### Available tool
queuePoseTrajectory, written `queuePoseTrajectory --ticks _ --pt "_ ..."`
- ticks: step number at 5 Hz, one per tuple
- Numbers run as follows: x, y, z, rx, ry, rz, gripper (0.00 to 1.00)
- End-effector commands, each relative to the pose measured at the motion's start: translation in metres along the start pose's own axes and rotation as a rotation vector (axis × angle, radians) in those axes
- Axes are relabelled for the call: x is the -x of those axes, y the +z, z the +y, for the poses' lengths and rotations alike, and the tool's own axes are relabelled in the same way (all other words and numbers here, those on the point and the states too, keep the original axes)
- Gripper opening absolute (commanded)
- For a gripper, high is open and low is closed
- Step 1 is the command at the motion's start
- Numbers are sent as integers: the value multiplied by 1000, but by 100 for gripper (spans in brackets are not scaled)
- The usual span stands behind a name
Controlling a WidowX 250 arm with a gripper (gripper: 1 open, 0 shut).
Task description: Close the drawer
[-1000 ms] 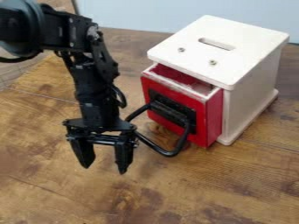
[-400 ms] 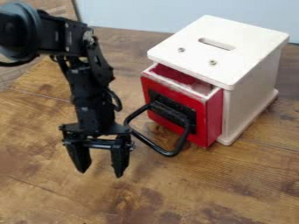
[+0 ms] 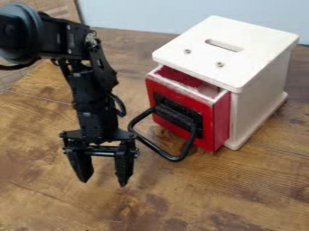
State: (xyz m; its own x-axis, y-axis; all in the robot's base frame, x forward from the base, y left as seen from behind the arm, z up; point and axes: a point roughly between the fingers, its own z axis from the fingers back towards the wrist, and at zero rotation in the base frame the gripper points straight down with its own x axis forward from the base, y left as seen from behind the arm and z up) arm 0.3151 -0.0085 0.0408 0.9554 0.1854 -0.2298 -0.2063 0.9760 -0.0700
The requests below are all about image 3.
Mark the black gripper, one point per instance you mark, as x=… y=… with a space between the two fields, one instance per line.
x=99 y=138

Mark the red drawer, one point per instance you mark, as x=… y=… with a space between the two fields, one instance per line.
x=197 y=99

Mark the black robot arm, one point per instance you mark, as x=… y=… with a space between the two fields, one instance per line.
x=34 y=36

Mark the white wooden drawer box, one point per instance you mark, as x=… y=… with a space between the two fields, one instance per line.
x=242 y=58

